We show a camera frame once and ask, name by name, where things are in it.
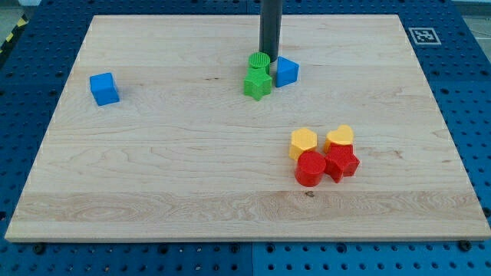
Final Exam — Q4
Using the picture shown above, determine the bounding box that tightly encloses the blue triangle block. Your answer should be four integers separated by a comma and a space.
275, 57, 299, 87

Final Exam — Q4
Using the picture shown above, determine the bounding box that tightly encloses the green circle block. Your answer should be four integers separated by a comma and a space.
248, 51, 271, 74

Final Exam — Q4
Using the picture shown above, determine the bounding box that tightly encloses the green star block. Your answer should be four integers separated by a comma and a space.
244, 68, 272, 101

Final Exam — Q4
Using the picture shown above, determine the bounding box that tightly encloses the yellow hexagon block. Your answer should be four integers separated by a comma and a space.
288, 128, 318, 160

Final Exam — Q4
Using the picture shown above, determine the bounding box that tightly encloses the red cylinder block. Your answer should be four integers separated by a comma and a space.
295, 151, 326, 187

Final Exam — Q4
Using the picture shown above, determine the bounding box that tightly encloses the light wooden board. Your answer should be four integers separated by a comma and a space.
5, 15, 490, 242

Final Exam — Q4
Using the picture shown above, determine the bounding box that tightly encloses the red star block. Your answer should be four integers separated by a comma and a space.
325, 143, 360, 183

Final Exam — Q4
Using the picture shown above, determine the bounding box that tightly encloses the yellow heart block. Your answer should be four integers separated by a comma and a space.
323, 124, 354, 153

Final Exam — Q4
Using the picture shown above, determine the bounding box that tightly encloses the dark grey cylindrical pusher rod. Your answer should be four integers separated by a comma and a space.
259, 0, 282, 62

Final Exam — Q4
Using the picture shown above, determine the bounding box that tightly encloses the blue cube block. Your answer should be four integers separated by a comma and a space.
89, 72, 120, 106

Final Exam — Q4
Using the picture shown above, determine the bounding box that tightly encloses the white fiducial marker tag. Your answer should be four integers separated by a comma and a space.
409, 27, 441, 45

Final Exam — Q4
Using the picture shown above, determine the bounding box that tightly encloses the black screw front left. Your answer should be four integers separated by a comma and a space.
32, 243, 46, 255

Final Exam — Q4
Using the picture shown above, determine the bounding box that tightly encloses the black screw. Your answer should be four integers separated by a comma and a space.
32, 243, 46, 255
458, 240, 473, 252

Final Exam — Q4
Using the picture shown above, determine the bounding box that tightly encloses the black screw front right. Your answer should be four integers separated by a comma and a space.
458, 240, 473, 252

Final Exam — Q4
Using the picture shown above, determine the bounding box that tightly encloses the black yellow hazard tape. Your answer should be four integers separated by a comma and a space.
1, 14, 29, 54

